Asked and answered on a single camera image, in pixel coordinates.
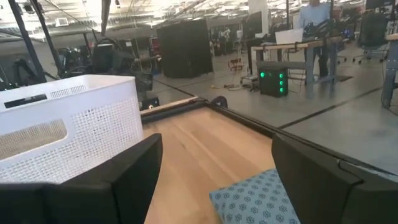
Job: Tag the person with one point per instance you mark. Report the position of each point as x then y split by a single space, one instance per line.
314 15

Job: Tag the black table frame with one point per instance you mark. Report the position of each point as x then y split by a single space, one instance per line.
242 118

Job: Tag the wooden workbench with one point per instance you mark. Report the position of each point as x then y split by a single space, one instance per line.
298 45

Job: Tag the black cabinet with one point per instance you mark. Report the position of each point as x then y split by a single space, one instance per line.
185 49

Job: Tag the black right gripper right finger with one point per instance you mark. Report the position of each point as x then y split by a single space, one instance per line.
317 193

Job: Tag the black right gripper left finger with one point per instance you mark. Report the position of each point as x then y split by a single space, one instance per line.
93 199

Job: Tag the black office chair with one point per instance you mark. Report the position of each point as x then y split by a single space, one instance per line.
371 31

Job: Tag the white woven plastic basket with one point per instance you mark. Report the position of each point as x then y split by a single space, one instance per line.
99 124

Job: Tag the black rig pole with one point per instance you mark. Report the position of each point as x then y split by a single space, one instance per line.
25 40
48 37

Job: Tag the blue patterned cloth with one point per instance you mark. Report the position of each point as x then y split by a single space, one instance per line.
248 202

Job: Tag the black computer tower green lights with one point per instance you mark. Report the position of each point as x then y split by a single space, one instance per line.
273 82

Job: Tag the white laptop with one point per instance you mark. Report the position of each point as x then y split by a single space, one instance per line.
289 36

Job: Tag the grey desk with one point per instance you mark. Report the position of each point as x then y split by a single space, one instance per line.
390 71

